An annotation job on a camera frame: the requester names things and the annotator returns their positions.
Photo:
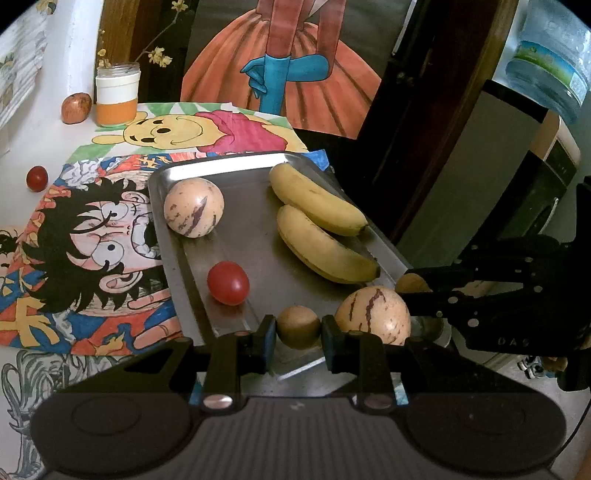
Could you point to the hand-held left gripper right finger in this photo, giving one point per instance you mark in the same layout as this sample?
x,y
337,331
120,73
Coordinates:
x,y
333,346

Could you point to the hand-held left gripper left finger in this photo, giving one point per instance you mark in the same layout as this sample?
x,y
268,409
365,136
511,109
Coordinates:
x,y
265,346

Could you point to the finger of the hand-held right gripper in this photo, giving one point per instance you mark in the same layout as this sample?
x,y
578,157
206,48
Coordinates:
x,y
443,274
438,307

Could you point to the small round olive fruit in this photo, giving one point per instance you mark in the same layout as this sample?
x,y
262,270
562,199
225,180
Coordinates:
x,y
408,285
298,327

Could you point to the striped pepino melon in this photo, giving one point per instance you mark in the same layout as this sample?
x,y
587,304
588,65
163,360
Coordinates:
x,y
369,314
194,207

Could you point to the yellow banana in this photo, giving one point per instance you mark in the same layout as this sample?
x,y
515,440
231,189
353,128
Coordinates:
x,y
314,198
323,249

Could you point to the metal tray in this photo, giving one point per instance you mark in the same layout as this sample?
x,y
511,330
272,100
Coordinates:
x,y
258,240

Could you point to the white shoe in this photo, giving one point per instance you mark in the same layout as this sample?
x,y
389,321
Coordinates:
x,y
531,367

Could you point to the water dispenser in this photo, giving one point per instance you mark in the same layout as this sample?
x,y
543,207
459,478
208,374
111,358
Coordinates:
x,y
545,175

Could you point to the large clear water bottle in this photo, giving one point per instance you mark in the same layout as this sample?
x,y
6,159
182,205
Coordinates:
x,y
549,60

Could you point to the orange skirt figure poster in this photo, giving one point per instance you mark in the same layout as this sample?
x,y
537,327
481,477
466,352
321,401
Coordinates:
x,y
221,78

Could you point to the small red cherry tomato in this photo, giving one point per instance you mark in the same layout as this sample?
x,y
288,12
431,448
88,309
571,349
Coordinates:
x,y
37,179

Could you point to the white and orange jar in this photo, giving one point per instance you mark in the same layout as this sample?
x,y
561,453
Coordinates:
x,y
117,101

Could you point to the reddish brown fruit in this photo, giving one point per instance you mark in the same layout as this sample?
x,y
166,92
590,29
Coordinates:
x,y
76,108

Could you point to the yellow flower branch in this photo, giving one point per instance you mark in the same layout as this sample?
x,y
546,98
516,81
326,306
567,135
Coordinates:
x,y
158,53

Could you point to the brown wooden panel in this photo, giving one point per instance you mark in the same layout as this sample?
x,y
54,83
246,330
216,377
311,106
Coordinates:
x,y
122,32

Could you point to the printed white quilt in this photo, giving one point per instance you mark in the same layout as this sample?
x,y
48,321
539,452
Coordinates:
x,y
18,74

